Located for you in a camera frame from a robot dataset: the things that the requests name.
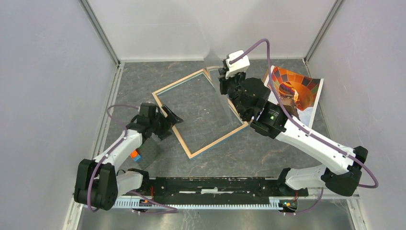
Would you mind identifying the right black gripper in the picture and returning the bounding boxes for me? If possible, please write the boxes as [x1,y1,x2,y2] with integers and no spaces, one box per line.
[218,68,249,120]

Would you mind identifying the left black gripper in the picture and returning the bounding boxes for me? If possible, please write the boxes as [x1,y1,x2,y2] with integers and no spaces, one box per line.
[149,105,183,141]

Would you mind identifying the wooden picture frame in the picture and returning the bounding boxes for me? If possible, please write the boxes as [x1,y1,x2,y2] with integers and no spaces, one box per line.
[152,69,248,159]

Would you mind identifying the clear glass pane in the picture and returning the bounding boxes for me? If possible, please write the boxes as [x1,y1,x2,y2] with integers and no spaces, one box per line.
[203,48,234,124]

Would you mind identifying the hot air balloon photo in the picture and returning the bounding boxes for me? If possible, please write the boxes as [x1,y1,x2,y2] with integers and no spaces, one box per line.
[272,66,324,128]

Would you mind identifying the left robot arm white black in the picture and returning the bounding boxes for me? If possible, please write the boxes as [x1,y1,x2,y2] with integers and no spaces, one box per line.
[73,103,184,212]

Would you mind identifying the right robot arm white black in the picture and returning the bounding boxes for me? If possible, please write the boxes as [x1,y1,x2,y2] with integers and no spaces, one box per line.
[218,72,368,196]

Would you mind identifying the grey building block baseplate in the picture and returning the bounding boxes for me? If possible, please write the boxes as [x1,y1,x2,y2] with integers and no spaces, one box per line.
[137,139,163,170]

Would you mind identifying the orange building block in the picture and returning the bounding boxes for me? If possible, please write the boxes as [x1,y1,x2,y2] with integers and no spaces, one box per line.
[130,150,139,159]

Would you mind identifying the blue building block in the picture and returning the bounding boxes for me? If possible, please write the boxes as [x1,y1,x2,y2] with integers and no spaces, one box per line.
[133,155,141,162]

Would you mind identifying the brown frame backing board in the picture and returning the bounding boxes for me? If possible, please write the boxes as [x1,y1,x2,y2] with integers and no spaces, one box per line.
[262,65,275,89]

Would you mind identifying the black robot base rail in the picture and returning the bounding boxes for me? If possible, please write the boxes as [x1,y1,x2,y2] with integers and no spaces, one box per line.
[136,177,309,205]

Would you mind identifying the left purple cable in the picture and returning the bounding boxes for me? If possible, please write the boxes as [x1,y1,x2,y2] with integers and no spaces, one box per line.
[87,104,179,214]

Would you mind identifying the purple cable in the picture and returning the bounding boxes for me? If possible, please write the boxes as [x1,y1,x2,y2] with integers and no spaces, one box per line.
[87,104,179,214]
[228,38,380,217]

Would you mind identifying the aluminium frame rail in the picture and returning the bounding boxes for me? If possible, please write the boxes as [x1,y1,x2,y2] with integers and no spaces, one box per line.
[72,176,361,210]

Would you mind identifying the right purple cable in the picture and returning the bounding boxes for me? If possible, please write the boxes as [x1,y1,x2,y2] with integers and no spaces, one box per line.
[228,38,380,217]

